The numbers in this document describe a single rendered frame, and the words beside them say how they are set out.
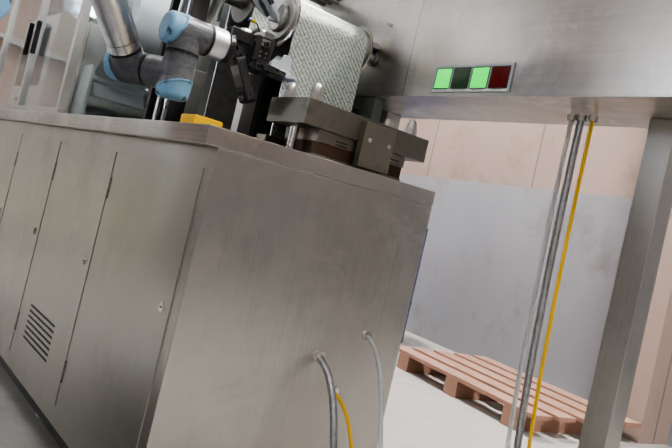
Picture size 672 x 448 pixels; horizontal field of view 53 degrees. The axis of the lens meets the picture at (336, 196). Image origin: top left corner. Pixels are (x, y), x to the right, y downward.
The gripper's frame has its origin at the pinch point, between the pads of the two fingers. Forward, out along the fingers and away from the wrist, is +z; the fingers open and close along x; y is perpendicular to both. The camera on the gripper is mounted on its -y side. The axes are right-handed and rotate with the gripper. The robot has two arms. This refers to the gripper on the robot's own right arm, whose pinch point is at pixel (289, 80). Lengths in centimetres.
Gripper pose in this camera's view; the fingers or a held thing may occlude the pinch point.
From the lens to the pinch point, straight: 176.5
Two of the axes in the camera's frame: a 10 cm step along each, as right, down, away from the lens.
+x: -6.1, -1.2, 7.9
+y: 2.3, -9.7, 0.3
